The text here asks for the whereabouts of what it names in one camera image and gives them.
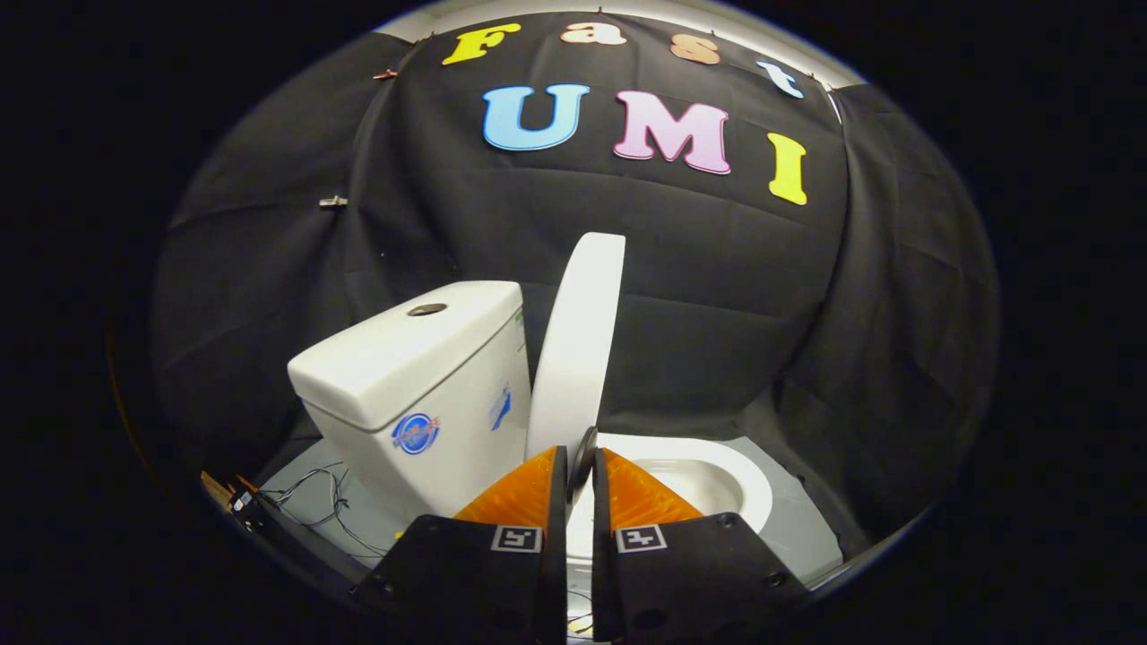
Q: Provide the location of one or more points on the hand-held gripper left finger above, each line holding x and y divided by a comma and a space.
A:
551, 555

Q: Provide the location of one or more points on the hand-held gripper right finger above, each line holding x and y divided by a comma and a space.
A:
605, 555

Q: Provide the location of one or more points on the white toilet lid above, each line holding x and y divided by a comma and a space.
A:
578, 340

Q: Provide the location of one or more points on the white toilet tank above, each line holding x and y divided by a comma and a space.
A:
430, 394

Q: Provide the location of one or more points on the round metal flush button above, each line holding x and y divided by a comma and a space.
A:
427, 309

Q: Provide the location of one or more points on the black backdrop cloth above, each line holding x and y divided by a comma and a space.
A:
699, 287

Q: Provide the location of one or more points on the brown wooden piece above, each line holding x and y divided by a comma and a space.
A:
215, 488

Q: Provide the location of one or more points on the silver cloth clip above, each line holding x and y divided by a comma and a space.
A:
333, 202

